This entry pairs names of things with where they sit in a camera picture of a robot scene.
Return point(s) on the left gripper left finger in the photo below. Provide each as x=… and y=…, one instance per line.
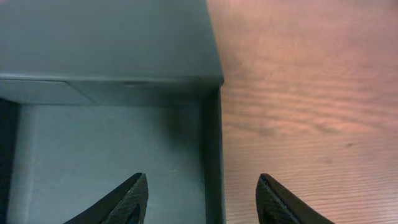
x=126, y=204

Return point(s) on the black gift box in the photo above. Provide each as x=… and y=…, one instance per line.
x=95, y=91

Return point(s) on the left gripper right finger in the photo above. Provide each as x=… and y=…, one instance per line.
x=275, y=204

